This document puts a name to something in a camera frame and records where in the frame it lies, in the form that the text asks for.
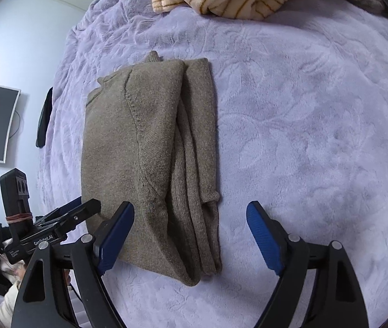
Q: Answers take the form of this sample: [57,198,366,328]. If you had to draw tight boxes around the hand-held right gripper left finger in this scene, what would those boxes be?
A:
[10,201,135,328]

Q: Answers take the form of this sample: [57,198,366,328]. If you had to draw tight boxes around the black garment on blanket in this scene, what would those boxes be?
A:
[35,87,54,148]

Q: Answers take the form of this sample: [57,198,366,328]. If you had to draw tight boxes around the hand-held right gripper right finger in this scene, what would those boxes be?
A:
[246,201,368,328]

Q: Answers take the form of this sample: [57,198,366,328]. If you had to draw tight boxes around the lavender embossed blanket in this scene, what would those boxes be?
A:
[35,0,388,328]

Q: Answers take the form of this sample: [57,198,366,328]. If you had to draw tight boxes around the taupe knit sweater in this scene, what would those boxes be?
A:
[81,51,222,287]

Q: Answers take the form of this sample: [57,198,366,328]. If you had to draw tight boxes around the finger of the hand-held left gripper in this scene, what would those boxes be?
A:
[48,198,102,235]
[45,196,83,218]

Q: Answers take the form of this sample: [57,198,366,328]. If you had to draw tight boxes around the person's left forearm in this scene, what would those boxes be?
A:
[0,280,22,328]

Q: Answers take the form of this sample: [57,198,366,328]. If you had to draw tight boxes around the black monitor cable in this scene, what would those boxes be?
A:
[10,109,23,139]

